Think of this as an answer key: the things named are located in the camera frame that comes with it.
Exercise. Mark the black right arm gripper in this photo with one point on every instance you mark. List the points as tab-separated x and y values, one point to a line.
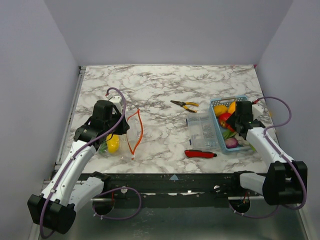
235	119

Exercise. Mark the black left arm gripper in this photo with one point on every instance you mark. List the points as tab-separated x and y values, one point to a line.
124	128

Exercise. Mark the yellow lemon squash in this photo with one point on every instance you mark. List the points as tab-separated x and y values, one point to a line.
113	143

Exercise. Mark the green chili pepper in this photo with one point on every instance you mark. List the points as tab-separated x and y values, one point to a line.
103	148

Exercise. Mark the clear zip bag orange zipper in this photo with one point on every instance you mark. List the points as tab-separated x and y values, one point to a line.
129	142

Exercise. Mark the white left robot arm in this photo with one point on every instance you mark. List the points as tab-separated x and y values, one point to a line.
54	207

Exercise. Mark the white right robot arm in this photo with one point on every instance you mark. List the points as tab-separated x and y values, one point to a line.
285	182

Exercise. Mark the red apple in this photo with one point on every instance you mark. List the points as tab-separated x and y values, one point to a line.
224	117

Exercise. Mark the orange yellow bell pepper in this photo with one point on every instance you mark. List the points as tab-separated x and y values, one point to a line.
232	108

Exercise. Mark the small yellow orange fruit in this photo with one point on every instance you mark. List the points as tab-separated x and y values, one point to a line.
220	109

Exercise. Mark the light blue plastic basket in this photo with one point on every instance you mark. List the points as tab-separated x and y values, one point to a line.
226	101

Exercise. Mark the purple onion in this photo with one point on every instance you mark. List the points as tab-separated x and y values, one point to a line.
231	143

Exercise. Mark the clear plastic screw box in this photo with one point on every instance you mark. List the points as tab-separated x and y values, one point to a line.
202	133

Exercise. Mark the red black utility knife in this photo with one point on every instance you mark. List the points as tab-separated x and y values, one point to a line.
192	153

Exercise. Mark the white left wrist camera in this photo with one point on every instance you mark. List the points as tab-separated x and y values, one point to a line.
115	99

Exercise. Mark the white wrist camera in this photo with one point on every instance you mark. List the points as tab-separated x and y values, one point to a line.
115	99
257	110

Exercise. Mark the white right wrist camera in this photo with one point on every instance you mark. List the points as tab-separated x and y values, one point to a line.
257	110

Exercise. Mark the yellow handled pliers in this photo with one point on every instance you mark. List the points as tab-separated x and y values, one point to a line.
185	105

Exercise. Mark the black metal base rail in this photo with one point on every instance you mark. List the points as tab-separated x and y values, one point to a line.
167	190

